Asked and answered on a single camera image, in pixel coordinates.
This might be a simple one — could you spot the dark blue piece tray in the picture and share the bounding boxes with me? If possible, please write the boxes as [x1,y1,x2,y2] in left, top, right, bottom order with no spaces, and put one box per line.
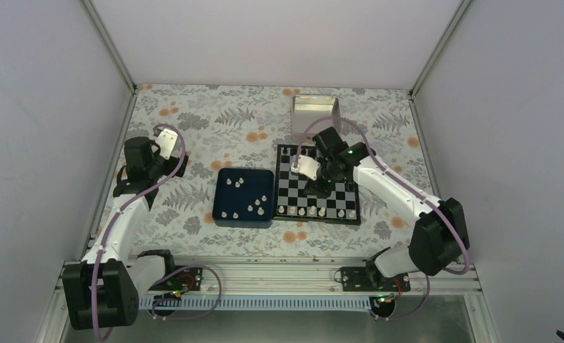
[212,167,274,229]

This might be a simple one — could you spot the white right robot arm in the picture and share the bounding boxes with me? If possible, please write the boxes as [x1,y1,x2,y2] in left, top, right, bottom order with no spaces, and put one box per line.
[291,126,470,291]

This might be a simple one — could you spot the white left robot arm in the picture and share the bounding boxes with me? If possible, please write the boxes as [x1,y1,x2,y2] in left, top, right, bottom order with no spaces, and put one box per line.
[61,129,188,330]

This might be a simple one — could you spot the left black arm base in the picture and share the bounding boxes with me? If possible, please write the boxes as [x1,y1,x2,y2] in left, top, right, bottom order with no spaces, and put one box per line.
[139,267,203,317]

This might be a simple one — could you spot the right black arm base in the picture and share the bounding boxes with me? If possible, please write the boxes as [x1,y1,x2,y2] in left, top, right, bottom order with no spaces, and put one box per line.
[332,267,411,317]

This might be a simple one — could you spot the black white chess board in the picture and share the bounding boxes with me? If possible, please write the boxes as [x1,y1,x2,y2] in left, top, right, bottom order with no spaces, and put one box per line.
[274,144,361,226]

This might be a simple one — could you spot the silver metal tin box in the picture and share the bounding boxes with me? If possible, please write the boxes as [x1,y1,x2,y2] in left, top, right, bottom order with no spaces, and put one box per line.
[290,94,340,143]

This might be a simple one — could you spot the floral patterned table mat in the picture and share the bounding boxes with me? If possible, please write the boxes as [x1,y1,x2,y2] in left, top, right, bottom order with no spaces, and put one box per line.
[127,84,431,257]

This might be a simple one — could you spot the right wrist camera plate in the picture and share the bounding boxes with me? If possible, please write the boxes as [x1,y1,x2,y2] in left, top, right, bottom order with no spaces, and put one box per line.
[290,154,320,181]

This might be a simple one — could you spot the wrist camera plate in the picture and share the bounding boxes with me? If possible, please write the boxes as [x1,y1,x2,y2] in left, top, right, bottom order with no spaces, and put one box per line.
[290,154,320,181]
[155,128,179,160]

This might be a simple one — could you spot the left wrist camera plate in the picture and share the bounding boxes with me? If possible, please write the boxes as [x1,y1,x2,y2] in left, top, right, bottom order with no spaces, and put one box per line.
[155,128,179,160]

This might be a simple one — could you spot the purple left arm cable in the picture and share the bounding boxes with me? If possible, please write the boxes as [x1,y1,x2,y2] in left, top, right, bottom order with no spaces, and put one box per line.
[89,124,189,343]

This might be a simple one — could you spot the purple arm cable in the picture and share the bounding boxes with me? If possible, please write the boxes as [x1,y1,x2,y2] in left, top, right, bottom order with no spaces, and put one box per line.
[89,124,189,343]
[295,116,472,276]

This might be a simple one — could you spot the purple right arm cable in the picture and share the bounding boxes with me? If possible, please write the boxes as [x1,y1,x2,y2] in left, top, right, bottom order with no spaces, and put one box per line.
[295,116,472,276]

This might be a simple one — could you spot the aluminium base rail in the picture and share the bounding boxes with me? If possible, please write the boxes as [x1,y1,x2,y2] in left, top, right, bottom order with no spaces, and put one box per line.
[49,255,482,314]

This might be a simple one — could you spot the aluminium frame post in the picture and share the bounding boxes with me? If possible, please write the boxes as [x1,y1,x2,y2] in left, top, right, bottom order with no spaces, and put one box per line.
[410,0,474,99]
[79,0,137,93]

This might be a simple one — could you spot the right aluminium frame post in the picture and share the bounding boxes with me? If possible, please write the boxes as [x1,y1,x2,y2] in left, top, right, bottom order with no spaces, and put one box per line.
[410,0,474,99]

